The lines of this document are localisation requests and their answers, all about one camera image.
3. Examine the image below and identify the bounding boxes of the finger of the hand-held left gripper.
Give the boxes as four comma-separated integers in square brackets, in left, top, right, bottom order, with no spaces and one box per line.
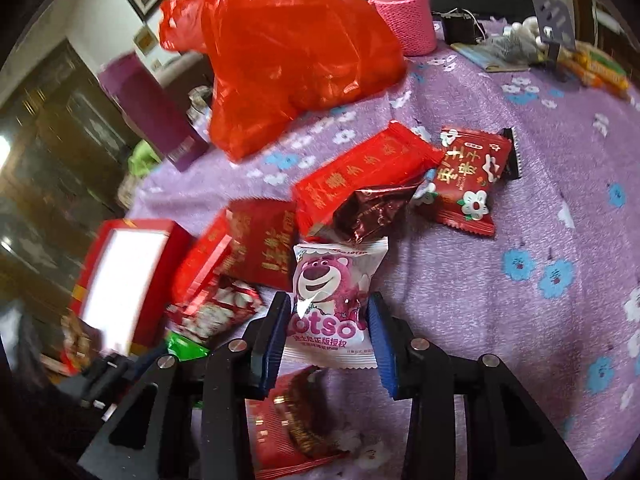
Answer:
[80,352,143,411]

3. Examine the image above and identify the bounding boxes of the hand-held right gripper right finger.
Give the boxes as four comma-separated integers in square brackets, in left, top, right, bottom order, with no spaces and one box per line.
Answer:
[367,292,587,480]

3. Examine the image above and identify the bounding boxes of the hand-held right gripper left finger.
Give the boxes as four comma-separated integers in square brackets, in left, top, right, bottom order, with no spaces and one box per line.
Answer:
[75,291,292,480]

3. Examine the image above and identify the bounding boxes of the red white snack packet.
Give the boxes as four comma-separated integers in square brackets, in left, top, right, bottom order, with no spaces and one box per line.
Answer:
[166,275,267,347]

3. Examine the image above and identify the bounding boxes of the red cake print snack packet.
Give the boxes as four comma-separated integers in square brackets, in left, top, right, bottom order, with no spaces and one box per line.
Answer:
[244,365,392,480]

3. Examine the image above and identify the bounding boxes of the green snack packet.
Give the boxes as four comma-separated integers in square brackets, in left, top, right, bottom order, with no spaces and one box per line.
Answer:
[166,331,212,362]

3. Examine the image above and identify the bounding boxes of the pink bear snack packet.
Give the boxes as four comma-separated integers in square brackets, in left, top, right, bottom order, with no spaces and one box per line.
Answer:
[281,239,389,372]

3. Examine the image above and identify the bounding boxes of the red box tray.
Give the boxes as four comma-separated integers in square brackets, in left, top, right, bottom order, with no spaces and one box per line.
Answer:
[69,218,194,363]

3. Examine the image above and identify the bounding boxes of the dark red foil snack packet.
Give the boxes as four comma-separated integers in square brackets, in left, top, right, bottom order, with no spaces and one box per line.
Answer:
[333,186,417,247]

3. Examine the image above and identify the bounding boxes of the long red snack packet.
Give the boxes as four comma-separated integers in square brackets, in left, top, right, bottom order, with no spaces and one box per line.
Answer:
[291,120,445,240]

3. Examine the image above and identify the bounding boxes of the red gold lettered packet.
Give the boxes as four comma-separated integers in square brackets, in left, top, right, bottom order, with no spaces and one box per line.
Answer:
[171,209,237,307]
[219,198,299,292]

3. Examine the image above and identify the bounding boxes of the red flower print snack packet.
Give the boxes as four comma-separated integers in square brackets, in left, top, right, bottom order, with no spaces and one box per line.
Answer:
[412,127,515,239]

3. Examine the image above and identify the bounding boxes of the wooden glass door cabinet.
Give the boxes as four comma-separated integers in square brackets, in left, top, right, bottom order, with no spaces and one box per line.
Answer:
[0,39,148,321]

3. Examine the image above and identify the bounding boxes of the black snack packet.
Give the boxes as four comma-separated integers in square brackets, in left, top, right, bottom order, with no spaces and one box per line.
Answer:
[501,127,524,182]

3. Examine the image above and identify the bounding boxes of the purple thermos bottle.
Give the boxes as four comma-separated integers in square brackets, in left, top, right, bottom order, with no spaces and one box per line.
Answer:
[96,51,210,172]

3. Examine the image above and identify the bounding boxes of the red plastic bag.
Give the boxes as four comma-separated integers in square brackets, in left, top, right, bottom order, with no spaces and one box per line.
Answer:
[159,0,407,162]

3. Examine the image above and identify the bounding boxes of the paper booklet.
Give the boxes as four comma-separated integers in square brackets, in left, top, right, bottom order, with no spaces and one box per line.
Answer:
[451,41,532,74]

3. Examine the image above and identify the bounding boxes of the black charger box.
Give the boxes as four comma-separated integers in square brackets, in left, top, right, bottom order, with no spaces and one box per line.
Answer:
[441,9,483,45]

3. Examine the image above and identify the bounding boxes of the pink thermos bottle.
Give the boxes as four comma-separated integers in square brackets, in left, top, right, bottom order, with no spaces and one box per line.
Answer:
[366,0,437,57]

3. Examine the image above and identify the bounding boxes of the white crumpled bag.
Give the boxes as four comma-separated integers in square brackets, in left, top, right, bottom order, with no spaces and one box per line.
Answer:
[489,16,547,62]

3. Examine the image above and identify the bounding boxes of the orange green packets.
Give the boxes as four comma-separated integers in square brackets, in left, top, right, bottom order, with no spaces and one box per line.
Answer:
[559,41,632,97]

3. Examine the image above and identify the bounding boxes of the grey plastic panel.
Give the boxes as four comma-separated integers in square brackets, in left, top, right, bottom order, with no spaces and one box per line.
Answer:
[531,0,577,62]

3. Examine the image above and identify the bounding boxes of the small wall plaque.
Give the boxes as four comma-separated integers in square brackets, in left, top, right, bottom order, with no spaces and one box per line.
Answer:
[133,24,157,57]

